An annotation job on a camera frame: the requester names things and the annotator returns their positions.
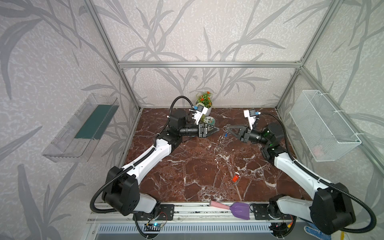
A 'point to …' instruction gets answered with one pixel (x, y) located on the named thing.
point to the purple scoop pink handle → (241, 210)
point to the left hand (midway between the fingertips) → (218, 127)
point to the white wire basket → (326, 134)
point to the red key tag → (235, 178)
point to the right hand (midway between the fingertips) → (228, 125)
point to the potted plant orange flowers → (205, 99)
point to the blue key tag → (226, 134)
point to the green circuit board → (154, 225)
